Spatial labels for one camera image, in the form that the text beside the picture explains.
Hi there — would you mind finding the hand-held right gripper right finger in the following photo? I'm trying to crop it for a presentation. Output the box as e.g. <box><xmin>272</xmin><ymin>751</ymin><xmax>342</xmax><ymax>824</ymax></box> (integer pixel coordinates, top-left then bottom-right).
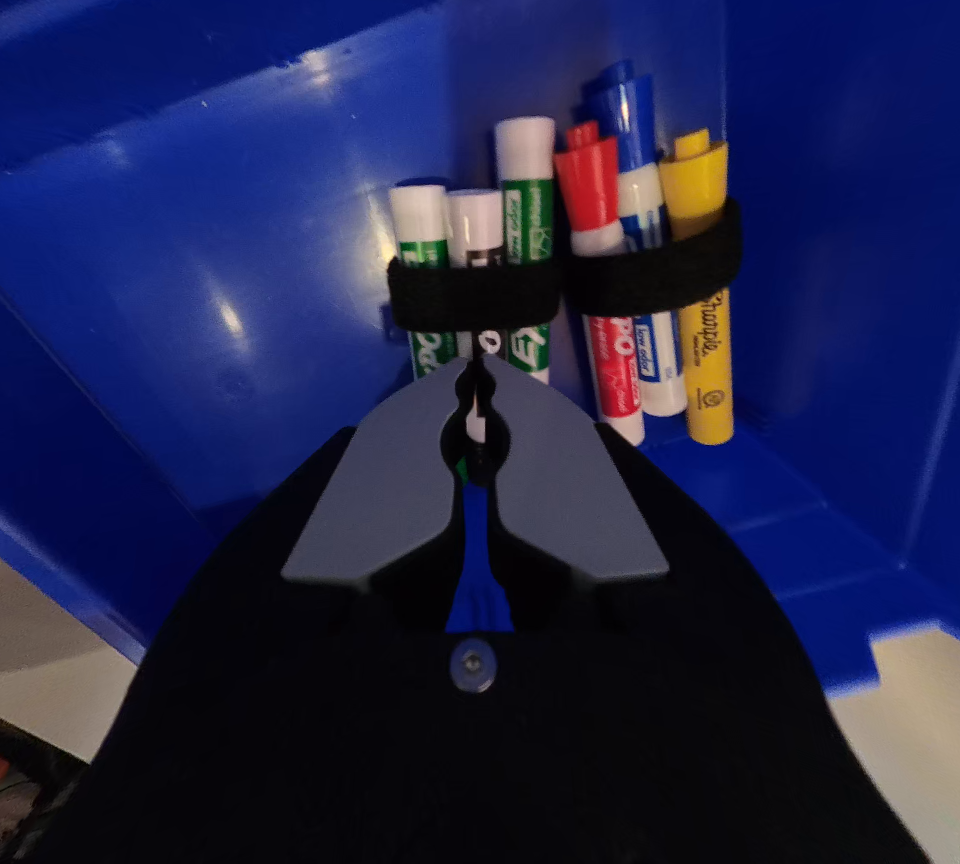
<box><xmin>482</xmin><ymin>351</ymin><xmax>671</xmax><ymax>585</ymax></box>

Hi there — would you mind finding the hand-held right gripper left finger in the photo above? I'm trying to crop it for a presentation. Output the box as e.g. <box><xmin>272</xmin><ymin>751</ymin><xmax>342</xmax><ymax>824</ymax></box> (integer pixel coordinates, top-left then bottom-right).
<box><xmin>279</xmin><ymin>356</ymin><xmax>472</xmax><ymax>591</ymax></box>

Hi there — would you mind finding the black fabric strap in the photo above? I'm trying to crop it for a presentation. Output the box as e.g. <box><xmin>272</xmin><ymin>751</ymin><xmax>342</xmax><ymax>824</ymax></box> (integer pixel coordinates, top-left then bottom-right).
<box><xmin>562</xmin><ymin>198</ymin><xmax>744</xmax><ymax>317</ymax></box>
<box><xmin>386</xmin><ymin>252</ymin><xmax>562</xmax><ymax>334</ymax></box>

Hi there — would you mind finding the green dry-erase marker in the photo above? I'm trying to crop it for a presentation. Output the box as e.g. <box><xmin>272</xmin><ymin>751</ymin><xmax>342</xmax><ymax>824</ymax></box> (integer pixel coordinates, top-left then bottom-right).
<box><xmin>493</xmin><ymin>117</ymin><xmax>560</xmax><ymax>385</ymax></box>
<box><xmin>387</xmin><ymin>183</ymin><xmax>460</xmax><ymax>381</ymax></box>

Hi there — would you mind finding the black dry-erase marker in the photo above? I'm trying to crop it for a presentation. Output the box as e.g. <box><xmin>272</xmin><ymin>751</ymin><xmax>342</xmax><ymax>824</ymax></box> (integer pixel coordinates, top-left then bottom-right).
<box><xmin>447</xmin><ymin>189</ymin><xmax>505</xmax><ymax>446</ymax></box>

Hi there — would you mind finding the large blue plastic bin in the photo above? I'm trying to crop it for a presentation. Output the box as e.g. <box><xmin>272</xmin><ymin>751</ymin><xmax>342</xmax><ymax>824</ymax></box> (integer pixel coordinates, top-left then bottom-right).
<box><xmin>0</xmin><ymin>0</ymin><xmax>960</xmax><ymax>692</ymax></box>

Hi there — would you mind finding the yellow highlighter marker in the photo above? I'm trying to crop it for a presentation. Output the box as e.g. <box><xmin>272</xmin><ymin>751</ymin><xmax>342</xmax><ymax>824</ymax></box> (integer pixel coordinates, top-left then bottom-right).
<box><xmin>658</xmin><ymin>129</ymin><xmax>736</xmax><ymax>446</ymax></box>

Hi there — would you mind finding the red dry-erase marker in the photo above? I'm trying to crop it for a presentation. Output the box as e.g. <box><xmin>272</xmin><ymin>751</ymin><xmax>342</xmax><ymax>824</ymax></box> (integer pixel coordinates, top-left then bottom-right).
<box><xmin>553</xmin><ymin>121</ymin><xmax>646</xmax><ymax>446</ymax></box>

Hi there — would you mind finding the blue dry-erase marker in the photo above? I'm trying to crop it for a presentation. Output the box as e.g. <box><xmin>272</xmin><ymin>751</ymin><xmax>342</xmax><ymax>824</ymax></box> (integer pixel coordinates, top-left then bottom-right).
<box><xmin>583</xmin><ymin>60</ymin><xmax>690</xmax><ymax>418</ymax></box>

